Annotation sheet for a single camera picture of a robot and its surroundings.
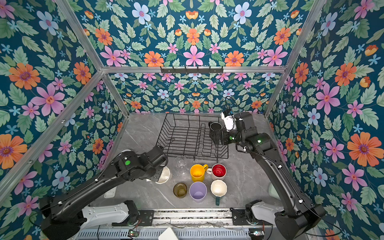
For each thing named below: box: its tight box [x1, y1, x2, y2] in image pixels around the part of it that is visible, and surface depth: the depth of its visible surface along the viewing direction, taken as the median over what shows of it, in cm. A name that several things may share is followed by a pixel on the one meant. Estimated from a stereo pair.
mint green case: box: [268, 182, 281, 201], surface depth 81 cm
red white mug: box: [206, 163, 227, 181], surface depth 86 cm
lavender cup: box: [189, 181, 208, 203], surface depth 75 cm
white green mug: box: [210, 179, 228, 206], surface depth 77 cm
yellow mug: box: [190, 163, 209, 182], surface depth 84 cm
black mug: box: [208, 121, 223, 145], surface depth 98 cm
